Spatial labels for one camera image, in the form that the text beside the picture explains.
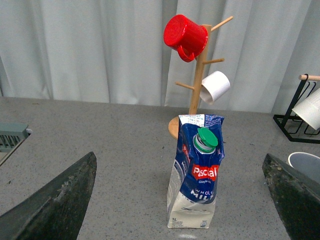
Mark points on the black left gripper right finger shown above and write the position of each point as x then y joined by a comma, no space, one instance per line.
296,198

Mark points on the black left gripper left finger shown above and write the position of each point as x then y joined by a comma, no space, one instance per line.
57,210

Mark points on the cream ribbed mug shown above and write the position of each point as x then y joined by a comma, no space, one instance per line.
306,163
309,110

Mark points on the blue Pascual milk carton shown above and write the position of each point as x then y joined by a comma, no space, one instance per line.
192,189

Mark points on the cream ribbed mug on rack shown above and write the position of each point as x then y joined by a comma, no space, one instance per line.
309,110

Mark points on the green dish rack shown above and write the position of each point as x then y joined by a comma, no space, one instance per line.
11,134

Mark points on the white mug on tree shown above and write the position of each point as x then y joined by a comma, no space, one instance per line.
213,87

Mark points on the wooden mug tree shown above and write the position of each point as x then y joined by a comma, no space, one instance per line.
201,62

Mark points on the red mug on tree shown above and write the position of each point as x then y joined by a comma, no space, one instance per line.
186,37

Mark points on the black wire mug rack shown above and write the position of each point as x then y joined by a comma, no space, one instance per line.
301,121

